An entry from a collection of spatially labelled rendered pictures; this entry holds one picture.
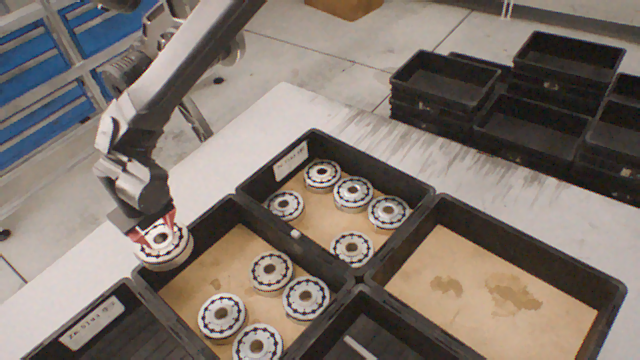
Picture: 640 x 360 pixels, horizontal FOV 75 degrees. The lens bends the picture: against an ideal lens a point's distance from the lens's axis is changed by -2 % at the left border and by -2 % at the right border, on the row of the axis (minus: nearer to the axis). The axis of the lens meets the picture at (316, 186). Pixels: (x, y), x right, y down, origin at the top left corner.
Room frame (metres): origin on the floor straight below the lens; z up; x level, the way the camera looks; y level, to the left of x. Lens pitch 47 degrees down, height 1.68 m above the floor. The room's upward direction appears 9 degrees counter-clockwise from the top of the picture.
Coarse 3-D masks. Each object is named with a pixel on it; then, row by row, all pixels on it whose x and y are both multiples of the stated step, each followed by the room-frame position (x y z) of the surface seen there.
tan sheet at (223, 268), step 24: (240, 240) 0.65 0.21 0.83; (192, 264) 0.60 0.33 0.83; (216, 264) 0.59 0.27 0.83; (240, 264) 0.58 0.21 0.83; (168, 288) 0.54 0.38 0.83; (192, 288) 0.53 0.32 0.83; (216, 288) 0.52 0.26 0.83; (240, 288) 0.51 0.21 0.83; (192, 312) 0.47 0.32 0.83; (264, 312) 0.45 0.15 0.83; (288, 336) 0.38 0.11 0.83
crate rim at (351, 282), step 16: (208, 208) 0.68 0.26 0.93; (256, 208) 0.66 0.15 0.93; (192, 224) 0.64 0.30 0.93; (272, 224) 0.61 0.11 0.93; (320, 256) 0.50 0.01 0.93; (336, 272) 0.46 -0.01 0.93; (144, 288) 0.49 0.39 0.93; (160, 304) 0.45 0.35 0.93; (336, 304) 0.39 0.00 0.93; (176, 320) 0.41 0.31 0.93; (320, 320) 0.36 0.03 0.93; (192, 336) 0.37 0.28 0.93; (304, 336) 0.33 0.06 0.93; (208, 352) 0.33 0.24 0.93; (288, 352) 0.31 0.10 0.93
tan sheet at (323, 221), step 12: (300, 180) 0.83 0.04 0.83; (276, 192) 0.80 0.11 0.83; (300, 192) 0.78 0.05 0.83; (312, 204) 0.73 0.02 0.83; (324, 204) 0.73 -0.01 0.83; (312, 216) 0.69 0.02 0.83; (324, 216) 0.69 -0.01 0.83; (336, 216) 0.68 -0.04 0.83; (348, 216) 0.67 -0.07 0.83; (360, 216) 0.67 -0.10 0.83; (300, 228) 0.66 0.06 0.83; (312, 228) 0.65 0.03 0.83; (324, 228) 0.65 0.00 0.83; (336, 228) 0.64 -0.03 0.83; (348, 228) 0.64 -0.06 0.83; (360, 228) 0.63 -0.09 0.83; (324, 240) 0.61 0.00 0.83; (372, 240) 0.59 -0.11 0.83; (384, 240) 0.58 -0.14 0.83
